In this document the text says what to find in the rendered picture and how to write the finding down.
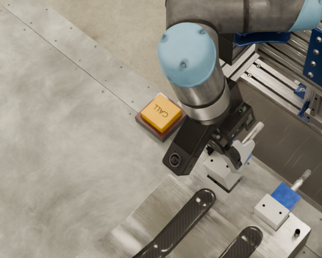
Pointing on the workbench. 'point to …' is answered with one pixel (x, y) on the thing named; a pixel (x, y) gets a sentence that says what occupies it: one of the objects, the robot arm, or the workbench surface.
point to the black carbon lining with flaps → (174, 227)
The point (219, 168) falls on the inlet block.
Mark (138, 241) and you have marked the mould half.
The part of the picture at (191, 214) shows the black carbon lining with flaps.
